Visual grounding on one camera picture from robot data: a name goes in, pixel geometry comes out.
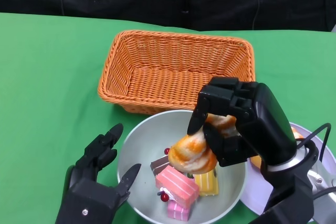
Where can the green tablecloth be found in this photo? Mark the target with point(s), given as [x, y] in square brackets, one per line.
[52, 64]

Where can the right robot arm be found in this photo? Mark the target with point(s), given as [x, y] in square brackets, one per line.
[291, 190]

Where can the white frosted orange donut bread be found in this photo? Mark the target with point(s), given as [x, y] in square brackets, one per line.
[296, 133]

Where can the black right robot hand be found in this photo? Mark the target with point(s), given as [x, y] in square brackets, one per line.
[267, 124]

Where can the yellow toy cake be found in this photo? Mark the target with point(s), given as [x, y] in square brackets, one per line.
[207, 184]

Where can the lavender round plate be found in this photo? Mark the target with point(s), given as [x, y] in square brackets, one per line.
[256, 184]

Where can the orange wicker basket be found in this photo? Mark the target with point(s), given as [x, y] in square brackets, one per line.
[170, 82]

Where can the pale green round bowl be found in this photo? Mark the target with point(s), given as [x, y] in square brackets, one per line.
[147, 140]

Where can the brown chocolate toy cake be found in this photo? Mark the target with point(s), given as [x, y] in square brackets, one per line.
[158, 165]

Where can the large pink toy cake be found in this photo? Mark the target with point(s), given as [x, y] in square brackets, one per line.
[178, 184]

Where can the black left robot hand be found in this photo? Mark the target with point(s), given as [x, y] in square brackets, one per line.
[86, 203]

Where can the plain orange donut bread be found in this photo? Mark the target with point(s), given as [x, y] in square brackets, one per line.
[189, 153]

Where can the small pink toy cake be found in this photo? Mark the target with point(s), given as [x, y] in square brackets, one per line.
[178, 211]

